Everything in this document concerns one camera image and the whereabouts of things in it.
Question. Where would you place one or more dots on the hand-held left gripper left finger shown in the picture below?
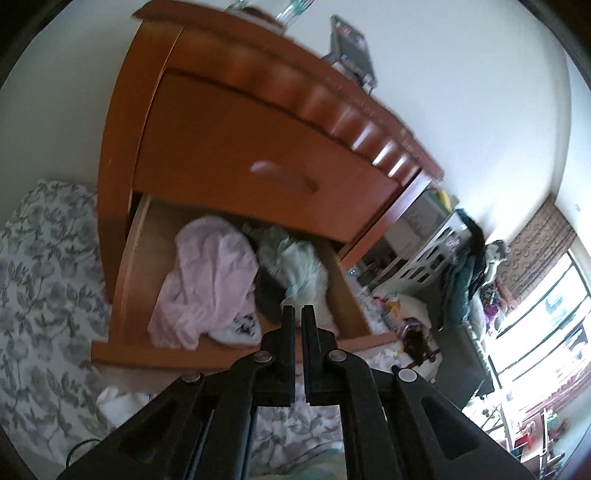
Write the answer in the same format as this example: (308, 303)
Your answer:
(284, 355)

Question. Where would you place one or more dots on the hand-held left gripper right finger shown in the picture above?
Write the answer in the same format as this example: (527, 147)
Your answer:
(313, 355)

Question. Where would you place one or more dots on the mint green garment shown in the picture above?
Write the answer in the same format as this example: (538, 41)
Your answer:
(295, 263)

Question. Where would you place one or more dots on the pale lilac garment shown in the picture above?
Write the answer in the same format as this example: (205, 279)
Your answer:
(203, 272)

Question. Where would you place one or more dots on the pile of small toys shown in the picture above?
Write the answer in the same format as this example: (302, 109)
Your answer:
(392, 309)

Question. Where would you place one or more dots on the grey mat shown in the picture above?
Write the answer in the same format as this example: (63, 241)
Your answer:
(457, 360)

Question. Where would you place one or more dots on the white lattice shelf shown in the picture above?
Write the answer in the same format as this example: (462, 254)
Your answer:
(434, 258)

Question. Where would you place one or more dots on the dark green jacket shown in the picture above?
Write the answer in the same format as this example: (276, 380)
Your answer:
(461, 286)

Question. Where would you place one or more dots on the cream storage box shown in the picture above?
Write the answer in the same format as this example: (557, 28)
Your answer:
(425, 212)

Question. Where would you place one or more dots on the grey plush toy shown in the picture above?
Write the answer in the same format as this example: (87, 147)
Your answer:
(496, 254)

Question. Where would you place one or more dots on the window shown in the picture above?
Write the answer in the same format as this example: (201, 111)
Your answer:
(531, 332)

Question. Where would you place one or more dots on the grey floral blanket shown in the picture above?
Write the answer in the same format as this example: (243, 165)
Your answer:
(41, 286)

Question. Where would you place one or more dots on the patterned brown curtain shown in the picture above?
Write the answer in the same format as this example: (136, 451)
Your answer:
(540, 240)

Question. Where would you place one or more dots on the wooden nightstand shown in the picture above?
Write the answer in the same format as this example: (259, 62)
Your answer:
(124, 138)

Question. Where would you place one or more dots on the glass mug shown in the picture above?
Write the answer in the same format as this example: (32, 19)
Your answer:
(286, 11)

